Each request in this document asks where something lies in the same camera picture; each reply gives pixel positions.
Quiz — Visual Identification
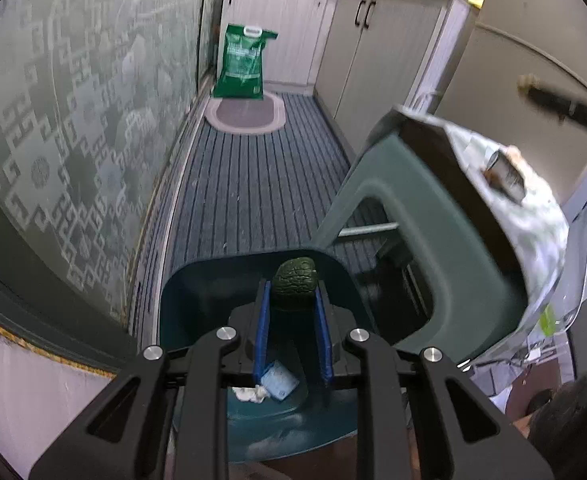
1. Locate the teal plastic trash bin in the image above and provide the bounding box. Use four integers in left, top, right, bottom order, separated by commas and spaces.
160, 247, 374, 464

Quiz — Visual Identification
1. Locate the oval grey floor mat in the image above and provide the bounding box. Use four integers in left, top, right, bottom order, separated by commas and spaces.
204, 91, 288, 136

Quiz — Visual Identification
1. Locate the white panelled cabinet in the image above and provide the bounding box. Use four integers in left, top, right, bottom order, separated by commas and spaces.
220, 0, 342, 92

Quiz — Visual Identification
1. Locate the blue and white wrapper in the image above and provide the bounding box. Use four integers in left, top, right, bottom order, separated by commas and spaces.
262, 361, 301, 402

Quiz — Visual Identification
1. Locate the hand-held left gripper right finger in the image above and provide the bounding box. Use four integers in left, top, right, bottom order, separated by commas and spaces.
314, 284, 557, 480

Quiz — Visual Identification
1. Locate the green white checked tablecloth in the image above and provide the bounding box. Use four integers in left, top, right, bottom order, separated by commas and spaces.
401, 105, 587, 406

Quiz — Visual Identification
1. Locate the white cabinet with black handles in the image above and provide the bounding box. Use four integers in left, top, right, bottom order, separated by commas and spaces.
315, 0, 480, 157

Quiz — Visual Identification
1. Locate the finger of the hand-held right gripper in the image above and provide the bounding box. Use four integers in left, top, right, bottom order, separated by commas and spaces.
523, 82, 587, 137

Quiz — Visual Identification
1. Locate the white crumpled tissue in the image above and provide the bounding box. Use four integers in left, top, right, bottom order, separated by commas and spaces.
232, 383, 270, 405

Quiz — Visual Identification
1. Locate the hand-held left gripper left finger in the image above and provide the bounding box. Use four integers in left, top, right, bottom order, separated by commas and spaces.
28, 280, 273, 480

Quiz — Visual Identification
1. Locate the striped grey floor runner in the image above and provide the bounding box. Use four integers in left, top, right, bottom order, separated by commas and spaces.
161, 91, 405, 313

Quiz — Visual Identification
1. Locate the frosted patterned sliding door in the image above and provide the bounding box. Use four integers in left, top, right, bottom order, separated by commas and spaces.
0, 0, 230, 377

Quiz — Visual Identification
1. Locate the beige refrigerator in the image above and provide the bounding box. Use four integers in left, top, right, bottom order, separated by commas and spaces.
433, 0, 587, 202

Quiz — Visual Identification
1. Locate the dark green avocado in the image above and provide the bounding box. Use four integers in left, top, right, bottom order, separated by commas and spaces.
273, 258, 319, 311

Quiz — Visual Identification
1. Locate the green rice bag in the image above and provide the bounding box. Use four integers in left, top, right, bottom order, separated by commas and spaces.
212, 23, 279, 100

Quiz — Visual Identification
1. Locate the green plastic stool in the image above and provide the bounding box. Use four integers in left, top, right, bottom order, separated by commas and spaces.
316, 109, 530, 357

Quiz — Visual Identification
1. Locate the person's dark clothing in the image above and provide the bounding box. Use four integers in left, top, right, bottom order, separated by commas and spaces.
512, 374, 587, 480

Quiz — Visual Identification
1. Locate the metal can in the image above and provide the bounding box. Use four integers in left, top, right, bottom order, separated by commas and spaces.
483, 148, 527, 205

